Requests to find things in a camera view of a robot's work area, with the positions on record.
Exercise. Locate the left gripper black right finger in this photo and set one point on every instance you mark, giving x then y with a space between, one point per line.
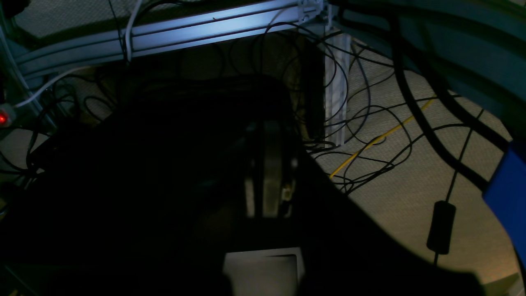
344 251

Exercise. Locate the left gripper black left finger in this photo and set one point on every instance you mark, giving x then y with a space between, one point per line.
113 210

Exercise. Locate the blue object at edge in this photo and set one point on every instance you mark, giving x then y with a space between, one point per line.
506 196

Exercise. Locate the aluminium frame rail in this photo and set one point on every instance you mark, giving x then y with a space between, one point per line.
218 26

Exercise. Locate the aluminium frame post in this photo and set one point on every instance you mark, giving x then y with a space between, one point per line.
336 62

